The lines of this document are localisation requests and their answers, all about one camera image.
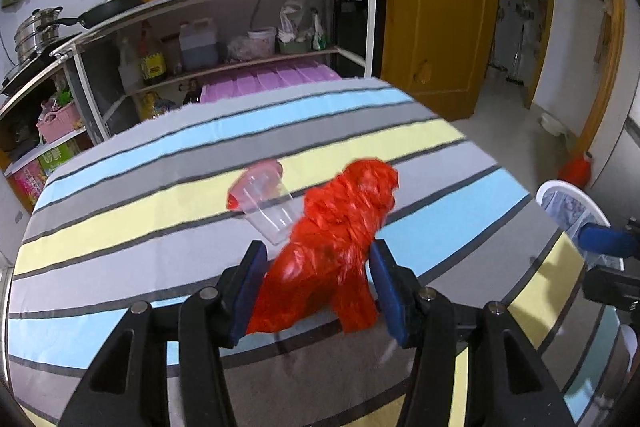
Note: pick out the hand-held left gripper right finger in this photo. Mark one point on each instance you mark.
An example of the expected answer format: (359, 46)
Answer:
(387, 292)

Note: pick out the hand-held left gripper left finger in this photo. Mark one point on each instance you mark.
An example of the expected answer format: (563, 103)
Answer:
(250, 287)

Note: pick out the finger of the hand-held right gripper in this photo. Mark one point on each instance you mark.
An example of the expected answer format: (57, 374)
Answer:
(612, 289)
(605, 241)

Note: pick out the clear plastic bin liner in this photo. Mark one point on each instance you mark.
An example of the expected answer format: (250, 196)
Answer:
(567, 212)

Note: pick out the small red plastic bag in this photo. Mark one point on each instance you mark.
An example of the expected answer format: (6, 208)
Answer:
(575, 169)

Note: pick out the clear plastic cup red lid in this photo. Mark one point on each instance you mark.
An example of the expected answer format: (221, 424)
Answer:
(265, 207)

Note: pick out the grey refrigerator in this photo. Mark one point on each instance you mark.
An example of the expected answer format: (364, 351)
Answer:
(631, 157)

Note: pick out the striped tablecloth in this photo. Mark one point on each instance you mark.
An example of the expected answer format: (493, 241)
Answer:
(150, 207)

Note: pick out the white floor bowl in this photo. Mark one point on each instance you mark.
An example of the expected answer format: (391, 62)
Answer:
(551, 124)

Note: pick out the small dark glass bottle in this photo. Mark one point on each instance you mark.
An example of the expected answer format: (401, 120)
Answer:
(191, 93)

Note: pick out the pink plastic stool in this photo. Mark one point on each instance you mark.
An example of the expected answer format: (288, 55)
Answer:
(280, 79)

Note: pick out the green snack box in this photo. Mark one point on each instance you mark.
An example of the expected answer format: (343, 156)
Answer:
(60, 159)

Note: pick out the crumpled clear plastic bag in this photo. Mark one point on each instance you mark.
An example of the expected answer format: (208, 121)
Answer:
(240, 49)

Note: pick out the pink snack package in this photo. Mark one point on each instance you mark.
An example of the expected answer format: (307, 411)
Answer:
(30, 184)

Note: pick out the yellow label oil bottle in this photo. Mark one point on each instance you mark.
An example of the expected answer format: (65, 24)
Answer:
(152, 64)

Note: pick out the white plastic bucket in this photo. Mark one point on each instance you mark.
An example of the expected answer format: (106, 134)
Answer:
(262, 41)

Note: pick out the white plastic jug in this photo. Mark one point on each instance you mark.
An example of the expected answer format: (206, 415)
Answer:
(199, 44)

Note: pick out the pink plastic basket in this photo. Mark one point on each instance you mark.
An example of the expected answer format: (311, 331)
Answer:
(60, 124)

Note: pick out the clear plastic bottle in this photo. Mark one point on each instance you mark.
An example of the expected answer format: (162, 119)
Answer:
(129, 67)

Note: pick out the green bowl with bags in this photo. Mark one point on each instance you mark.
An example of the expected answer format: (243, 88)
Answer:
(300, 37)

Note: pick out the black appliance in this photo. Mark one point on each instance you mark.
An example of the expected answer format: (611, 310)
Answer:
(355, 37)

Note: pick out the yellow wooden door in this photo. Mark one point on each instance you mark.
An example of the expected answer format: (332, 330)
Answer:
(440, 32)

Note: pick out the white metal shelf rack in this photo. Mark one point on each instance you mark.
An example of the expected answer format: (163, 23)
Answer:
(370, 27)

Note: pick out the black induction cooker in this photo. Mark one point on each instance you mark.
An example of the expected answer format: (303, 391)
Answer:
(22, 74)

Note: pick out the black frying pan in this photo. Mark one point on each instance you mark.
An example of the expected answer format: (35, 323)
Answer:
(110, 7)

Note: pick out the steel steamer pot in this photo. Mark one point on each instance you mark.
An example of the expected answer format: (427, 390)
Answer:
(35, 37)

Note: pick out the brown door frame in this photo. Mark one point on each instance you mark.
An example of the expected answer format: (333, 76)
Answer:
(607, 57)

